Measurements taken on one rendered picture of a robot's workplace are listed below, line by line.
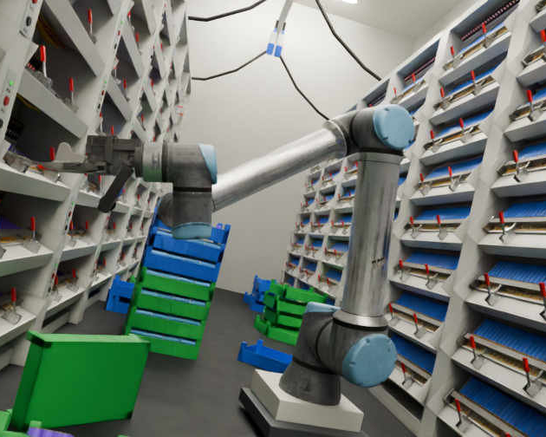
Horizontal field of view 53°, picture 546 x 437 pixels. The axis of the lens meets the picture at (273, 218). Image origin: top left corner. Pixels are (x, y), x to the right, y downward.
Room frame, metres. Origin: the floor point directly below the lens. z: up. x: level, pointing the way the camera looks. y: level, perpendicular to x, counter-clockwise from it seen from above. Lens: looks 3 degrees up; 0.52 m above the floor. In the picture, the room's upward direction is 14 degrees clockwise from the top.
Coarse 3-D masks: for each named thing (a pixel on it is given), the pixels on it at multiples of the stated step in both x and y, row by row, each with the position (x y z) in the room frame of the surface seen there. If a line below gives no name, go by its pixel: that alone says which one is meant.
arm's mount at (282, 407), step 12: (264, 372) 1.76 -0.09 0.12; (252, 384) 1.76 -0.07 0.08; (264, 384) 1.66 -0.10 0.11; (276, 384) 1.66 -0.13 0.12; (264, 396) 1.63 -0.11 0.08; (276, 396) 1.55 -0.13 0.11; (288, 396) 1.57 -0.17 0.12; (276, 408) 1.53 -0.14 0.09; (288, 408) 1.53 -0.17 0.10; (300, 408) 1.54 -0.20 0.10; (312, 408) 1.55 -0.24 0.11; (324, 408) 1.56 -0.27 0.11; (336, 408) 1.57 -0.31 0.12; (348, 408) 1.61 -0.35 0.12; (288, 420) 1.53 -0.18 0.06; (300, 420) 1.54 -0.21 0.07; (312, 420) 1.55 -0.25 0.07; (324, 420) 1.56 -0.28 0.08; (336, 420) 1.57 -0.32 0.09; (348, 420) 1.59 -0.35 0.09; (360, 420) 1.60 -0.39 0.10
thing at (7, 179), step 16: (0, 160) 1.02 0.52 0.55; (48, 160) 1.61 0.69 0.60; (0, 176) 1.07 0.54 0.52; (16, 176) 1.15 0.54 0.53; (32, 176) 1.26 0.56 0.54; (64, 176) 1.62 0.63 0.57; (16, 192) 1.21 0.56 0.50; (32, 192) 1.31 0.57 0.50; (48, 192) 1.42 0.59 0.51; (64, 192) 1.57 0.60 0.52
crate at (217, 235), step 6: (156, 210) 2.31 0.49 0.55; (156, 216) 2.14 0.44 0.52; (156, 222) 2.14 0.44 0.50; (162, 228) 2.15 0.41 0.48; (168, 228) 2.15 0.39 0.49; (216, 228) 2.20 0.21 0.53; (228, 228) 2.22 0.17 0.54; (216, 234) 2.20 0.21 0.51; (222, 234) 2.21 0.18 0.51; (228, 234) 2.22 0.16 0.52; (216, 240) 2.21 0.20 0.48; (222, 240) 2.21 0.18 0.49
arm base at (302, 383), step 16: (288, 368) 1.65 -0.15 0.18; (304, 368) 1.59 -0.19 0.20; (320, 368) 1.58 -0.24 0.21; (288, 384) 1.60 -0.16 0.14; (304, 384) 1.59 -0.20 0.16; (320, 384) 1.58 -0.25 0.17; (336, 384) 1.61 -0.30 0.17; (304, 400) 1.57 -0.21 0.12; (320, 400) 1.57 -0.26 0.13; (336, 400) 1.60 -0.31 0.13
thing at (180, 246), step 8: (152, 232) 2.14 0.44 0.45; (152, 240) 2.14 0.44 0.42; (160, 240) 2.15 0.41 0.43; (168, 240) 2.16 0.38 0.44; (176, 240) 2.16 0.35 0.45; (184, 240) 2.17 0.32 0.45; (160, 248) 2.15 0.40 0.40; (168, 248) 2.16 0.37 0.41; (176, 248) 2.17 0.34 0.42; (184, 248) 2.17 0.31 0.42; (192, 248) 2.18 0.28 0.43; (200, 248) 2.19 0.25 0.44; (208, 248) 2.20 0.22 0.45; (216, 248) 2.21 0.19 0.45; (224, 248) 2.22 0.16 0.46; (192, 256) 2.19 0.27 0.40; (200, 256) 2.19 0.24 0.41; (208, 256) 2.20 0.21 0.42; (216, 256) 2.21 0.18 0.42
